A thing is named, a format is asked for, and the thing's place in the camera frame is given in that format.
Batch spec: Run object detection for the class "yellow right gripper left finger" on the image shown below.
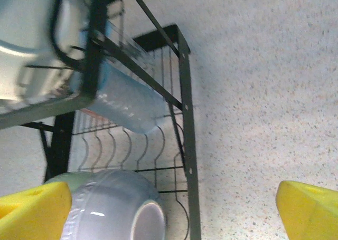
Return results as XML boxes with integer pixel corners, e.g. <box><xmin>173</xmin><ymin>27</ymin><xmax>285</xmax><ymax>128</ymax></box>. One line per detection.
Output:
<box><xmin>0</xmin><ymin>181</ymin><xmax>72</xmax><ymax>240</ymax></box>

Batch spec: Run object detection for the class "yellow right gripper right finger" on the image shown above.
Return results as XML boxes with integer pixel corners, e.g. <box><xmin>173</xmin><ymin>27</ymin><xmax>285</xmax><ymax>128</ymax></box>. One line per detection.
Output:
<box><xmin>275</xmin><ymin>180</ymin><xmax>338</xmax><ymax>240</ymax></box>

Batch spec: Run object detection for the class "pale green ceramic bowl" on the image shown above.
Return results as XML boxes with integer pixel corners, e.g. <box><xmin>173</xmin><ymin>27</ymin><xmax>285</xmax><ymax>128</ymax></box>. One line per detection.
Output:
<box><xmin>44</xmin><ymin>171</ymin><xmax>92</xmax><ymax>192</ymax></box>

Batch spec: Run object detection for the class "lavender ceramic bowl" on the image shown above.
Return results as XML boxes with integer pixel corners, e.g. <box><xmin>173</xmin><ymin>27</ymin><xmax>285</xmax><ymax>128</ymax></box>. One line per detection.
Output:
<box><xmin>60</xmin><ymin>169</ymin><xmax>167</xmax><ymax>240</ymax></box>

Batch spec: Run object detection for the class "blue translucent plastic cup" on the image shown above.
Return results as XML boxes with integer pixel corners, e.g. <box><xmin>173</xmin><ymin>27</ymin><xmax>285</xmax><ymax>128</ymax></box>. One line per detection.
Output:
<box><xmin>86</xmin><ymin>62</ymin><xmax>170</xmax><ymax>135</ymax></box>

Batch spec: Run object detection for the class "black wire dish rack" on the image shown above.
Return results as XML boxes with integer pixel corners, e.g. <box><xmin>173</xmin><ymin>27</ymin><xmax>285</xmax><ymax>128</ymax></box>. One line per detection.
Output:
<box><xmin>0</xmin><ymin>0</ymin><xmax>203</xmax><ymax>240</ymax></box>

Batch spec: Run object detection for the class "blue white striped plate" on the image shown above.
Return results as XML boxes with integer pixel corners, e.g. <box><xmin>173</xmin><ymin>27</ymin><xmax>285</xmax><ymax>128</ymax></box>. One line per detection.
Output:
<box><xmin>0</xmin><ymin>0</ymin><xmax>60</xmax><ymax>101</ymax></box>

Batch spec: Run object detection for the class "clear plastic cup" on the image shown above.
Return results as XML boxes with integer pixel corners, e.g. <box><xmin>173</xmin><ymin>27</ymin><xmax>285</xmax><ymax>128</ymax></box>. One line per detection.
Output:
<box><xmin>104</xmin><ymin>20</ymin><xmax>151</xmax><ymax>66</ymax></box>

